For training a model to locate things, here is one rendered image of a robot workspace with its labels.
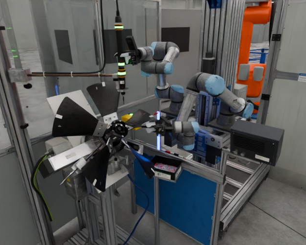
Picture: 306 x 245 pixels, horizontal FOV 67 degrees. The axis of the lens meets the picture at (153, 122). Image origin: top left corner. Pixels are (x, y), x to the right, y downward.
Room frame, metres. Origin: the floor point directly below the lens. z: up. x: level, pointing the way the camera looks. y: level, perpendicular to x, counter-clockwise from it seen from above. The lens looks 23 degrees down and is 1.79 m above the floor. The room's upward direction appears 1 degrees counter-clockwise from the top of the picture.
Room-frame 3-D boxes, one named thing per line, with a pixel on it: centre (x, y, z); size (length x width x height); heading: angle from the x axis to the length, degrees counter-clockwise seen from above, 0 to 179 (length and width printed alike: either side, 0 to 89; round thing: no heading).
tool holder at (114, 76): (1.36, 0.19, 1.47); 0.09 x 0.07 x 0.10; 86
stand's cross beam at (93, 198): (1.39, 0.43, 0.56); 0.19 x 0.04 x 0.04; 51
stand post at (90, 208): (1.46, 0.52, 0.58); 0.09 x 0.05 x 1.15; 141
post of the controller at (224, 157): (1.30, -0.46, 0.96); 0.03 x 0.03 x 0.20; 51
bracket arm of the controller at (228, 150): (1.23, -0.54, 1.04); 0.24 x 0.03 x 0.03; 51
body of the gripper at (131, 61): (1.46, 0.12, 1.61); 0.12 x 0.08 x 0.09; 151
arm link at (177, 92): (2.07, -0.22, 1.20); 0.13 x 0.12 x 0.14; 74
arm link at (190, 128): (1.36, -0.24, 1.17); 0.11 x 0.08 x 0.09; 88
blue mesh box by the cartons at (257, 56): (7.74, -3.61, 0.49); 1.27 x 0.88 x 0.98; 125
